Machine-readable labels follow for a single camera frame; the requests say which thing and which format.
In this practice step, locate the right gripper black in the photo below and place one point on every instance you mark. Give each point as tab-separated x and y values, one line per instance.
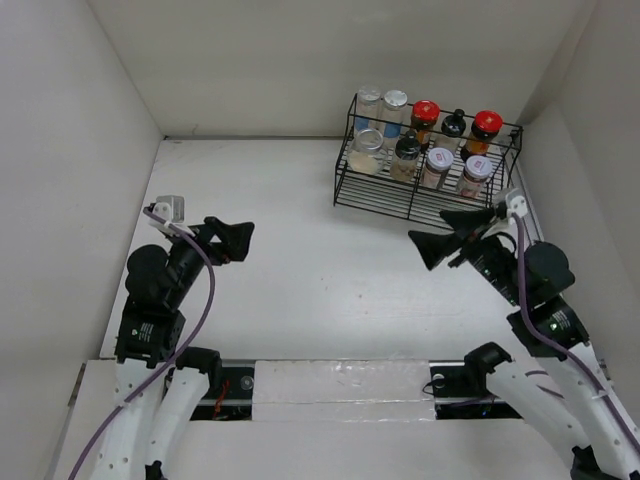
434	245

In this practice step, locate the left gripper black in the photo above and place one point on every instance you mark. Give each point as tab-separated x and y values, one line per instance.
234	238

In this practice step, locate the silver lid jar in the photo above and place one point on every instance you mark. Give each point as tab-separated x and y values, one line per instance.
477	170
436	168

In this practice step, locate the black cap spice bottle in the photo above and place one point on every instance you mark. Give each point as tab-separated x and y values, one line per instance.
405	157

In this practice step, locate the black cap white powder bottle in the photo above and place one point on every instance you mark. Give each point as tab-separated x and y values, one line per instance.
452	130

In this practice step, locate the red lid sauce jar front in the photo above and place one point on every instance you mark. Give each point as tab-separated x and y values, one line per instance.
485	127

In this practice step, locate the clear glass jar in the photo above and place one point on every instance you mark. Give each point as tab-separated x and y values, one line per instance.
367	154

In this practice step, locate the red lid dark sauce jar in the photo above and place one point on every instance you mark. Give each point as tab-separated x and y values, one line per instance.
424	116

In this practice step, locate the tall jar blue label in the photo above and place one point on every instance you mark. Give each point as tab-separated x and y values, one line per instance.
367	107
392	114

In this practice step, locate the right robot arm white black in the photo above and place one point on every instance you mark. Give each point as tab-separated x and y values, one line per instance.
585	423

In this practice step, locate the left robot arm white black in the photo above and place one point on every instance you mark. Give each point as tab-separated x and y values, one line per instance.
160	376

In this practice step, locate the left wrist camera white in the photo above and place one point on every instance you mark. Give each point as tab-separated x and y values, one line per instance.
167	210

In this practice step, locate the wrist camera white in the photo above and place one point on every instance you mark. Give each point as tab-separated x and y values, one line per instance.
511	203
167	210

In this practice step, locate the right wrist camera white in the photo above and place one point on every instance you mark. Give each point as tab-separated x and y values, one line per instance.
511	203

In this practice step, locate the right side metal rail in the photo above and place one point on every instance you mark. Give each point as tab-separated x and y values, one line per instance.
532	225

